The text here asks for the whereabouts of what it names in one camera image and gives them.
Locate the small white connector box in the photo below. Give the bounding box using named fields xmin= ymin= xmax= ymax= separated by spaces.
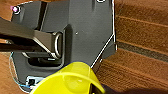
xmin=25 ymin=76 xmax=43 ymax=87

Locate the blue cable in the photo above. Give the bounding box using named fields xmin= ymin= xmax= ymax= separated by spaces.
xmin=9 ymin=51 xmax=31 ymax=93

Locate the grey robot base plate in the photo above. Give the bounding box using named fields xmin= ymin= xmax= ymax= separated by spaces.
xmin=9 ymin=0 xmax=118 ymax=88

